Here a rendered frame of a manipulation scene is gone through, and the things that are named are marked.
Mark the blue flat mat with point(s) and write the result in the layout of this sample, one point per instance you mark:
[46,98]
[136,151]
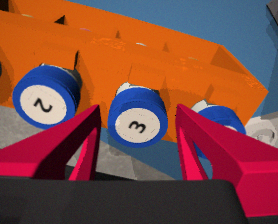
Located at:
[245,28]

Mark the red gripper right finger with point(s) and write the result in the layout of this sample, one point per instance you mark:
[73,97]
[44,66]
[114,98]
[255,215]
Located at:
[249,164]

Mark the orange tube rack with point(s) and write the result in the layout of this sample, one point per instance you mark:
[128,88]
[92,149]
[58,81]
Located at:
[105,62]

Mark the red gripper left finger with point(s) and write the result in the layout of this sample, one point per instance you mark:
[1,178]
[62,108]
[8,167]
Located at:
[45,154]

